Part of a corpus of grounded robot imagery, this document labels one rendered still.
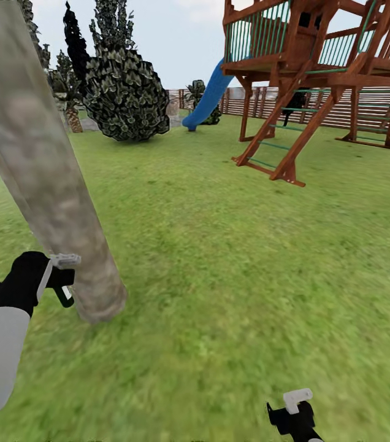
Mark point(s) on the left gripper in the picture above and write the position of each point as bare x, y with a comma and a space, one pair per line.
62, 277

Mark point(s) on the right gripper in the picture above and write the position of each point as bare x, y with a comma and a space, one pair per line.
287, 423

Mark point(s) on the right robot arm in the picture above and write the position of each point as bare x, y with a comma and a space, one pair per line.
297, 418

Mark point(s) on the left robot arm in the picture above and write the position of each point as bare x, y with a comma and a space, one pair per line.
20, 292

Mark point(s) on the garden chair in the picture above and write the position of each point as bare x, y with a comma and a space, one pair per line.
172, 109

